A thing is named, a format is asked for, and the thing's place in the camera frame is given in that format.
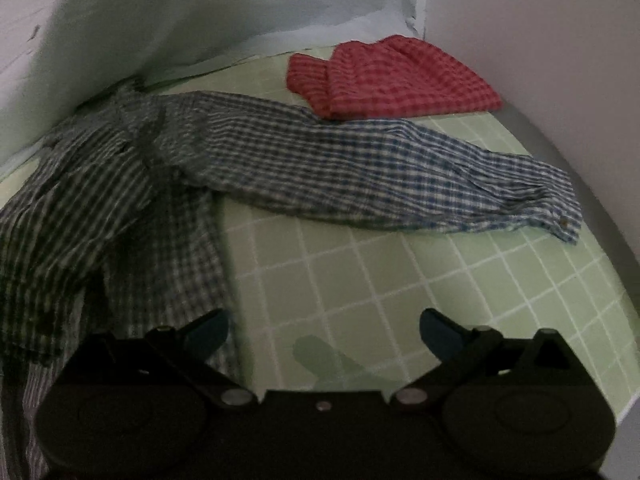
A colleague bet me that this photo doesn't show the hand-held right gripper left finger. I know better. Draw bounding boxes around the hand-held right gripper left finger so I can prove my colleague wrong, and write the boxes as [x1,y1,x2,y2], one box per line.
[62,308,260,413]

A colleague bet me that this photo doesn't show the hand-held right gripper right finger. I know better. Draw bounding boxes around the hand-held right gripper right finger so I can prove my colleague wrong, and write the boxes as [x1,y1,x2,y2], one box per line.
[386,308,597,412]

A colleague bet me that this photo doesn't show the blue checked shirt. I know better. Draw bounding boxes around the blue checked shirt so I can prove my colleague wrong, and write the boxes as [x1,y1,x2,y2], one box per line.
[0,87,583,480]

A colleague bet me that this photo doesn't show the green grid mat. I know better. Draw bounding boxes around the green grid mat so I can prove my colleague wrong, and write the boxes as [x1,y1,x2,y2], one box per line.
[0,45,633,426]

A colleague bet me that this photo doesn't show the red checked folded cloth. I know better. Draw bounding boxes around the red checked folded cloth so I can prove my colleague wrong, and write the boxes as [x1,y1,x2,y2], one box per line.
[286,35,503,121]

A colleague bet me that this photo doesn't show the light blue printed sheet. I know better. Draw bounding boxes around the light blue printed sheet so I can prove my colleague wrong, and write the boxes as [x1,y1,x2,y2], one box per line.
[0,0,432,176]

